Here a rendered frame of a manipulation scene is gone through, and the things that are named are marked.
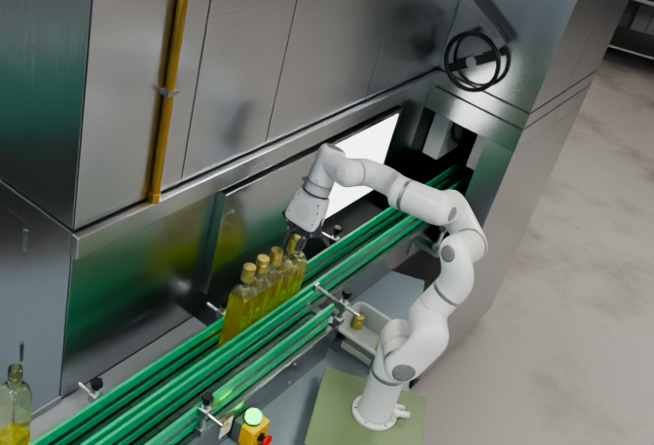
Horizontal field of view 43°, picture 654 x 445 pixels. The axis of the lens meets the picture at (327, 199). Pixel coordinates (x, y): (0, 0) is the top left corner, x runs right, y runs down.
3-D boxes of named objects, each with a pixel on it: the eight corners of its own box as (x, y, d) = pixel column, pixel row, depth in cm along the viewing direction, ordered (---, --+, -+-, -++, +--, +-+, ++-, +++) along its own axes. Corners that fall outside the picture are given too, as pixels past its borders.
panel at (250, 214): (370, 186, 299) (395, 104, 281) (377, 190, 298) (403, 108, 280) (199, 289, 232) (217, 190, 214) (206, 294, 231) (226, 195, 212)
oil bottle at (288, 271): (269, 308, 247) (283, 252, 236) (283, 317, 245) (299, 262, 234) (257, 315, 243) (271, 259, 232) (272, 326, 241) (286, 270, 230)
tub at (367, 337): (353, 318, 272) (360, 298, 267) (410, 355, 263) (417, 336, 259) (323, 343, 259) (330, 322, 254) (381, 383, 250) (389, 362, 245)
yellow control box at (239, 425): (246, 424, 226) (251, 405, 222) (267, 440, 223) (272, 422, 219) (229, 437, 220) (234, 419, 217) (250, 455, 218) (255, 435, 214)
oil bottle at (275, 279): (257, 315, 243) (271, 260, 232) (272, 326, 241) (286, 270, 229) (244, 324, 239) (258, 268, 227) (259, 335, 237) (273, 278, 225)
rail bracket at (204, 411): (201, 426, 206) (209, 388, 199) (223, 443, 203) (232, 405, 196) (190, 434, 203) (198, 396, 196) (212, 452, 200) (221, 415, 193)
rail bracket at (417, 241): (409, 247, 308) (426, 198, 296) (447, 271, 301) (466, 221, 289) (402, 252, 304) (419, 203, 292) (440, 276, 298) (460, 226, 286)
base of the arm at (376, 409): (404, 401, 234) (419, 361, 226) (408, 435, 223) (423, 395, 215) (350, 392, 232) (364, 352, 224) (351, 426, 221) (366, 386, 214)
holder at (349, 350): (341, 311, 274) (345, 293, 270) (409, 356, 263) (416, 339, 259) (309, 334, 261) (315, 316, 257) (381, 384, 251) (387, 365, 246)
